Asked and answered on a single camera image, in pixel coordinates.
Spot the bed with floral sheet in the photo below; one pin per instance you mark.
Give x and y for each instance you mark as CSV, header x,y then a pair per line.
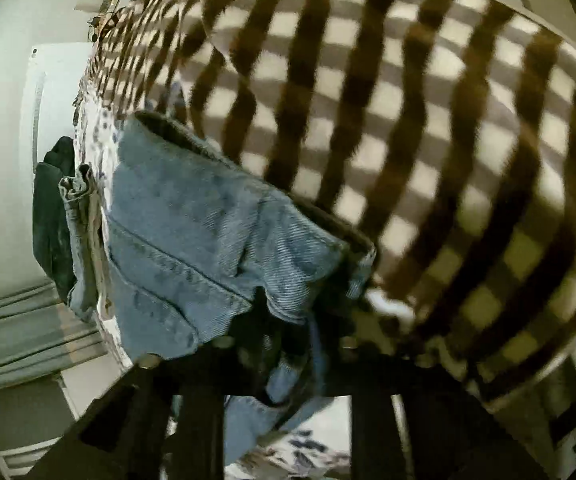
x,y
95,125

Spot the white headboard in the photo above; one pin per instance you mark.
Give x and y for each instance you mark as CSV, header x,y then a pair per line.
x,y
62,90

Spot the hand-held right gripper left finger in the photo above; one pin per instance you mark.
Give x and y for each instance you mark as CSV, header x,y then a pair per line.
x,y
117,425

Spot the blue denim pants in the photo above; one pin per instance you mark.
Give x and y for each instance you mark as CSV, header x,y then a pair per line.
x,y
207,240
80,240

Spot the folded blue denim pants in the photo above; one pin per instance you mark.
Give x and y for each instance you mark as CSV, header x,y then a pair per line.
x,y
80,240

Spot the brown white checkered blanket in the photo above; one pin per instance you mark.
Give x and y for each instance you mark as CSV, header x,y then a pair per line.
x,y
393,135

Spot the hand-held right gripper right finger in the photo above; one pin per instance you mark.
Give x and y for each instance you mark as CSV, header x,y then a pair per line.
x,y
448,410

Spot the dark green fleece blanket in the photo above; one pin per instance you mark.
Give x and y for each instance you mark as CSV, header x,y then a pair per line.
x,y
52,220

